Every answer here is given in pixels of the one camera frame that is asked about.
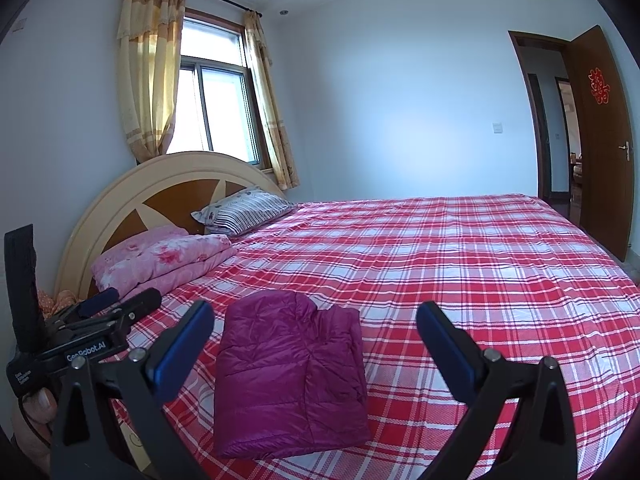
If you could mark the narrow yellow curtain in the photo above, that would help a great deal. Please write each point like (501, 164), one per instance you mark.
(270, 110)

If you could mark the brown door frame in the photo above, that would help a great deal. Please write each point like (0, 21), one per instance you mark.
(522, 85)

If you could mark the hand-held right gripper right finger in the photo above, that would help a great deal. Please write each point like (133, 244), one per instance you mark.
(447, 355)

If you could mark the window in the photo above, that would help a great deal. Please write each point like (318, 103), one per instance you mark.
(220, 110)

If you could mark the pink floral folded quilt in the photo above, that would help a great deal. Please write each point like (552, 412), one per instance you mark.
(160, 255)

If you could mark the purple quilted down jacket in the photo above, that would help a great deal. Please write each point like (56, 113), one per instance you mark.
(290, 375)

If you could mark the striped pillow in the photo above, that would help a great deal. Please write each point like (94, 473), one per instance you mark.
(250, 210)

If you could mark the white wall switch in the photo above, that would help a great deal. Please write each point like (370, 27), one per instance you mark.
(498, 127)
(19, 24)

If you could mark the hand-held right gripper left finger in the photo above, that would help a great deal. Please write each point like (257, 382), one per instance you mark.
(182, 355)

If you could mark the bed with red plaid sheet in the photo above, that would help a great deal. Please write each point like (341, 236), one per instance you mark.
(450, 260)

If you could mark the red paper door decoration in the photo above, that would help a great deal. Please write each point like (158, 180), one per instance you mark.
(600, 85)

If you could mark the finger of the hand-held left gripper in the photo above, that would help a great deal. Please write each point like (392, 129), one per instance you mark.
(142, 302)
(102, 297)

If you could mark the brown wooden door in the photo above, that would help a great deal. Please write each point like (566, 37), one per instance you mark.
(605, 185)

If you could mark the cream and brown wooden headboard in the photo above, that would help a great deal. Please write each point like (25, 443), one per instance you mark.
(165, 165)

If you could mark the orange patterned cloth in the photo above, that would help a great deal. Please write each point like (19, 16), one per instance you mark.
(57, 302)

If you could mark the person's left hand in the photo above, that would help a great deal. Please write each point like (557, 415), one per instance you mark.
(37, 407)

